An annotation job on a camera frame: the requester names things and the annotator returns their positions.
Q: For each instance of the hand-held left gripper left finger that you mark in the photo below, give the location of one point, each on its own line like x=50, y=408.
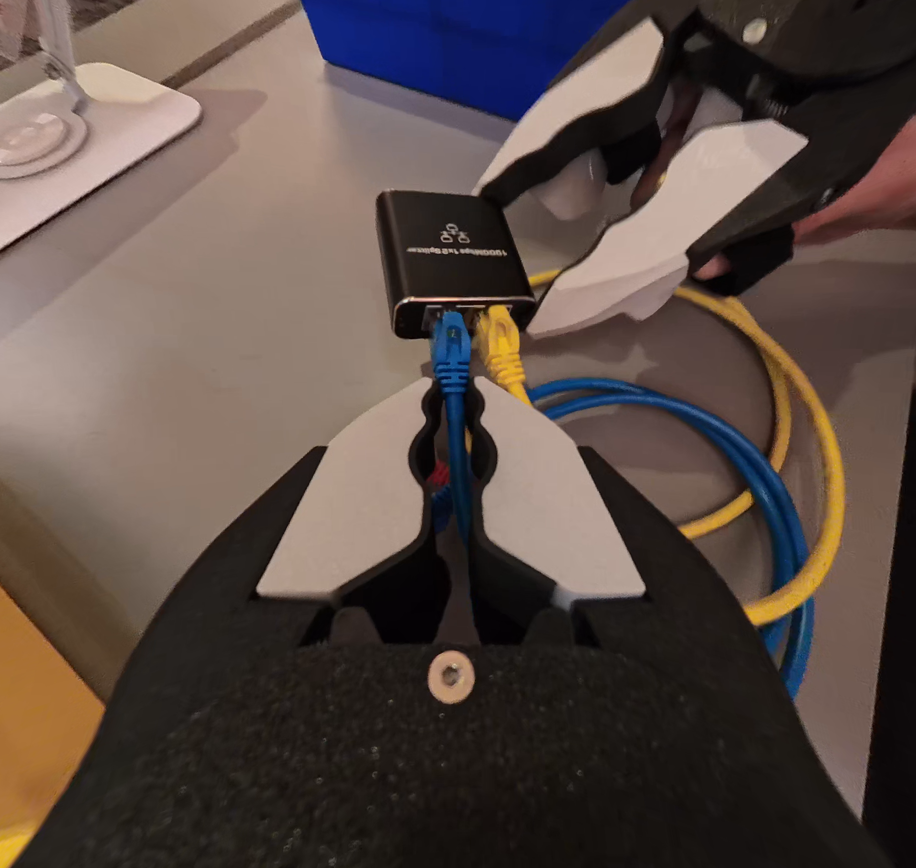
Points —
x=350, y=517

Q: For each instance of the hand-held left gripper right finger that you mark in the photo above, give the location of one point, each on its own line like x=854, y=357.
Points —
x=558, y=517

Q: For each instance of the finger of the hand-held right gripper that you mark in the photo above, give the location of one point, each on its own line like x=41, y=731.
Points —
x=680, y=203
x=572, y=102

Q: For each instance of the blue plastic bin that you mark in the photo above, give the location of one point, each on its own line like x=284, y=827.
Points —
x=465, y=17

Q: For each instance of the black ethernet port adapter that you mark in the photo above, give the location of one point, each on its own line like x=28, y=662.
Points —
x=444, y=238

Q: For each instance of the yellow plastic bin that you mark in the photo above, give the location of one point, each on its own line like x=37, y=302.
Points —
x=36, y=703

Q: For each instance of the person's right hand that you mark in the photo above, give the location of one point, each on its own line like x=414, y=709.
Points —
x=859, y=188

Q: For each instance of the person's black clothing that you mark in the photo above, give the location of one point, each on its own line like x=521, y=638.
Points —
x=894, y=596

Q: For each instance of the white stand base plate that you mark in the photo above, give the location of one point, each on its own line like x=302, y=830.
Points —
x=143, y=117

